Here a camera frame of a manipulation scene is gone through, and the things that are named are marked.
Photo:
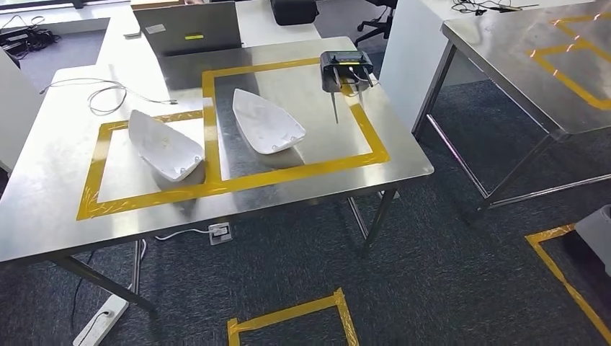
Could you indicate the white curved shell part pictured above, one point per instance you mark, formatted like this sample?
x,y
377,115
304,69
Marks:
x,y
162,143
265,124

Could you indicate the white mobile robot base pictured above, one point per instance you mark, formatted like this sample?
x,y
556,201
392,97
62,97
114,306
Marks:
x,y
596,234

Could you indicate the steel workbench table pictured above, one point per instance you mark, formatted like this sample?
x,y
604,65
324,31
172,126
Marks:
x,y
501,57
310,138

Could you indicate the yellow tape rectangle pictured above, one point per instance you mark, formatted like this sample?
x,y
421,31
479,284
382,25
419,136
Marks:
x,y
563,79
310,169
143,203

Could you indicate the black device with metal probes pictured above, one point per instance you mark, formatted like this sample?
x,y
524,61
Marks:
x,y
329,81

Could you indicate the white floor socket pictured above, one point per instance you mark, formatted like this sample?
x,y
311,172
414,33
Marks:
x,y
220,234

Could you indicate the yellow floor tape square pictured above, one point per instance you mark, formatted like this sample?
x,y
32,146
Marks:
x,y
286,313

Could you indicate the black bag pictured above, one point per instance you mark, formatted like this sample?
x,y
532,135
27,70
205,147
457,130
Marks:
x,y
293,12

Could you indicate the grey laptop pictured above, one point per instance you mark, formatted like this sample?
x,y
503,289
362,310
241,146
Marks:
x,y
215,24

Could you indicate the black office chair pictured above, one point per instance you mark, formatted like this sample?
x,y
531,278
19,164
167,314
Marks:
x,y
382,2

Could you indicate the small white card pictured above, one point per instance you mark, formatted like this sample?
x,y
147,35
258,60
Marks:
x,y
132,34

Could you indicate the yellow floor tape outline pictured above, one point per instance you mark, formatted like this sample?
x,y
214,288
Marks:
x,y
549,234

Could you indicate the white power strip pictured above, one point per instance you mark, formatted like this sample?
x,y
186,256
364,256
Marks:
x,y
100,322

